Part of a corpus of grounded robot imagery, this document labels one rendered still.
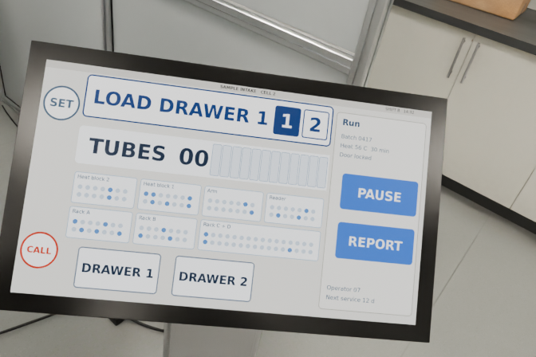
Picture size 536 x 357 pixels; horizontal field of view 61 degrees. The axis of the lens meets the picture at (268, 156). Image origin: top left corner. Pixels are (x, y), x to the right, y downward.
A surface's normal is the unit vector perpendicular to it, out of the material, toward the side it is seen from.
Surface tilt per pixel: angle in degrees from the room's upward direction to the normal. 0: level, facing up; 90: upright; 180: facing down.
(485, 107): 90
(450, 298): 0
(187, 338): 90
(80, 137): 50
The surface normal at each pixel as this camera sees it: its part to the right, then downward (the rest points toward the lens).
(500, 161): -0.62, 0.36
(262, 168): 0.12, -0.07
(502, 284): 0.16, -0.81
